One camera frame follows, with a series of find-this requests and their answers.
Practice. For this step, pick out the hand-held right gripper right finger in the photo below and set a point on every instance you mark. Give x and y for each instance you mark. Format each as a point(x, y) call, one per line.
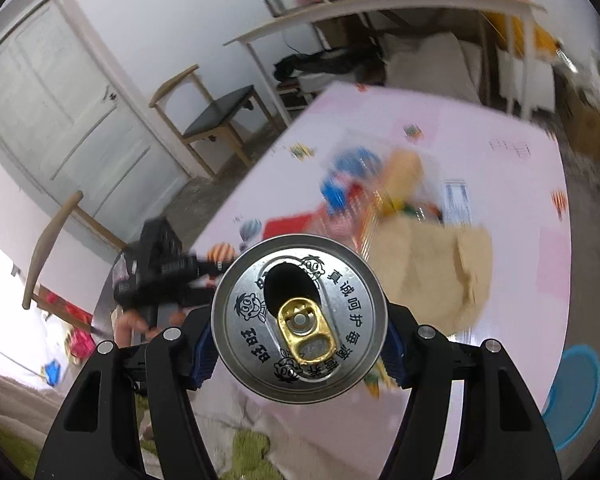
point(394, 360)

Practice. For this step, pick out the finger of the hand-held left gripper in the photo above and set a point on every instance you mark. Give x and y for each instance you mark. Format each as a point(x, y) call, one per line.
point(212, 267)
point(197, 297)

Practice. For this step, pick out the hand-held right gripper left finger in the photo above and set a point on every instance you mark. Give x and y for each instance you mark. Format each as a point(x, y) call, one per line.
point(206, 360)

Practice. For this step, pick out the brown paper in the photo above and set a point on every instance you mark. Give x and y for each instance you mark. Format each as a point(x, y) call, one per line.
point(420, 270)

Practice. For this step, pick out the silver drink can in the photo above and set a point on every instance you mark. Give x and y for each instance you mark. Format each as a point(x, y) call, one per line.
point(300, 317)

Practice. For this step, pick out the blue snack packet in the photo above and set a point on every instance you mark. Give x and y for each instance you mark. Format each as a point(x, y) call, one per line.
point(350, 175)

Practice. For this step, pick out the blue and white toothpaste box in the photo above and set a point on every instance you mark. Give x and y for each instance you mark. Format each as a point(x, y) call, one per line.
point(456, 200)

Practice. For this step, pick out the blue plastic bin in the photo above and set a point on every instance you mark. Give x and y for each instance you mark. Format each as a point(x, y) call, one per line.
point(575, 395)

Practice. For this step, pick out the person's left hand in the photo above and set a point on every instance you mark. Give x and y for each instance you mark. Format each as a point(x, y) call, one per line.
point(130, 330)

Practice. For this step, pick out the beige and green blanket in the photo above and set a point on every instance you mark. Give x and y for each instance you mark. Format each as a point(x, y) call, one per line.
point(240, 440)

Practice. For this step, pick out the wooden chair with curved backrest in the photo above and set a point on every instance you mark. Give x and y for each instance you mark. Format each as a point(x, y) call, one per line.
point(50, 240)

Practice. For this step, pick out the colourful printed cloth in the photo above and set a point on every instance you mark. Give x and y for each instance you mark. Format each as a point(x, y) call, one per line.
point(77, 345)

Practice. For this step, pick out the wooden chair with black seat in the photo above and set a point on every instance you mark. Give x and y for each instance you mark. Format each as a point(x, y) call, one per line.
point(220, 110)

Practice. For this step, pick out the white panelled door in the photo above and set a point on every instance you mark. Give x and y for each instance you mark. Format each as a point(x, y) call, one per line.
point(55, 110)

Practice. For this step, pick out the black bag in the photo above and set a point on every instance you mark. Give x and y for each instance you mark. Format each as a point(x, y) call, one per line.
point(310, 65)

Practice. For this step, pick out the beige sack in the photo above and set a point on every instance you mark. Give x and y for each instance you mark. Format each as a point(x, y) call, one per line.
point(430, 65)

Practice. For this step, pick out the cardboard box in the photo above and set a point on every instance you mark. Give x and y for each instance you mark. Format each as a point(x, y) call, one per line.
point(590, 125)

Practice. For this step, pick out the white plastic box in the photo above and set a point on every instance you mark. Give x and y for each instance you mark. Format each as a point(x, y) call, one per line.
point(525, 80)

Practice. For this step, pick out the long white side table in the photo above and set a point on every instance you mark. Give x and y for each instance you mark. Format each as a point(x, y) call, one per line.
point(380, 2)

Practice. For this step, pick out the yellow plastic bag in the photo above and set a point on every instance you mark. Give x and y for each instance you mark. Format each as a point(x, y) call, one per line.
point(520, 30)

